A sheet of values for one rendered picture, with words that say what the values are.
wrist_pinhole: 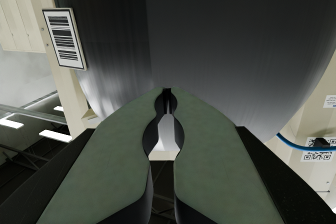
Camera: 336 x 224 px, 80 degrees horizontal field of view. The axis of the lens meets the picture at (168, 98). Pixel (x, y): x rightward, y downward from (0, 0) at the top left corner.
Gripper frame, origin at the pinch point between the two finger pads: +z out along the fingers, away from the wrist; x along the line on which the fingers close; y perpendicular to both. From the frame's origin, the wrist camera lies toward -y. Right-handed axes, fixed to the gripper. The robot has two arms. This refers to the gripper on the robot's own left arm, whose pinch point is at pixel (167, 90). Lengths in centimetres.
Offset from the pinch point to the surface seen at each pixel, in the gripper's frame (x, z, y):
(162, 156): -6, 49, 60
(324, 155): 36, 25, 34
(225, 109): 5.9, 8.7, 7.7
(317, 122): 32.0, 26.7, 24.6
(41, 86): -783, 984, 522
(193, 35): 2.1, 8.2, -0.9
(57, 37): -11.5, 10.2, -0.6
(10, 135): -863, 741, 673
